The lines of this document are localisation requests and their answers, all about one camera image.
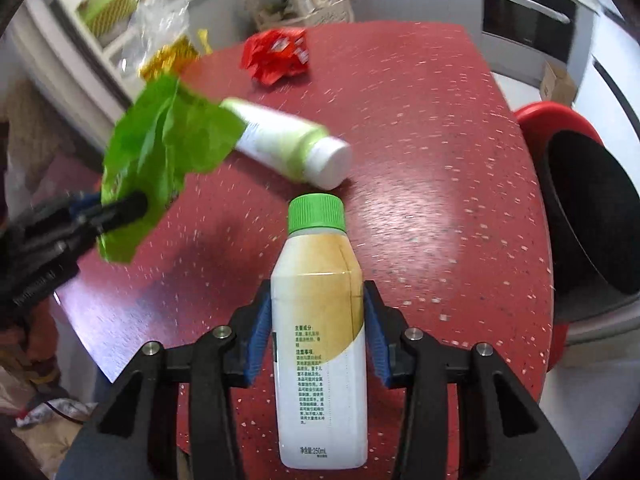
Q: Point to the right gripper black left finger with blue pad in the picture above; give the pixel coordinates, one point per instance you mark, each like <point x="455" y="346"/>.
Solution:
<point x="133" y="434"/>

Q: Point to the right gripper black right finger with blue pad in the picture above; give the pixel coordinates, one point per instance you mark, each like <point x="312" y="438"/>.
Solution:
<point x="503" y="434"/>

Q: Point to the green plastic wrapper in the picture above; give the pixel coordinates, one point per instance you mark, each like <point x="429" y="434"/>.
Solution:
<point x="168" y="132"/>

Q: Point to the white yellow bottle green cap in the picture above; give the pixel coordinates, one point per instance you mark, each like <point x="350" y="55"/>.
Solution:
<point x="319" y="341"/>

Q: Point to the green white lotion tube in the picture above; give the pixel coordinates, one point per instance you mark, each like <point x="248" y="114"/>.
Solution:
<point x="297" y="149"/>

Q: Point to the red snack wrapper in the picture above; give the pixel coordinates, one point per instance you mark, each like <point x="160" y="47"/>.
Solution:
<point x="276" y="54"/>

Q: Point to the gold foil bag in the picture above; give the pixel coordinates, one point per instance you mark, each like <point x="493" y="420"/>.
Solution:
<point x="172" y="58"/>

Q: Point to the green woven basket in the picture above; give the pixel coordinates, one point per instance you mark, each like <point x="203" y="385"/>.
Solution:
<point x="100" y="16"/>

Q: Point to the clear plastic bag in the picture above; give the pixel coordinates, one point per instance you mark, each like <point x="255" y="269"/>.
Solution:
<point x="155" y="24"/>

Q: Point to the red bin black liner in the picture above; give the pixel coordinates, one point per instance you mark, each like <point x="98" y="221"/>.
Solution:
<point x="592" y="210"/>

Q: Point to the small cardboard box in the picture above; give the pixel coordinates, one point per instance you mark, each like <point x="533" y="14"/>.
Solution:
<point x="557" y="85"/>

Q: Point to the built-in black oven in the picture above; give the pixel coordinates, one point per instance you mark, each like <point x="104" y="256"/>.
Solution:
<point x="547" y="26"/>

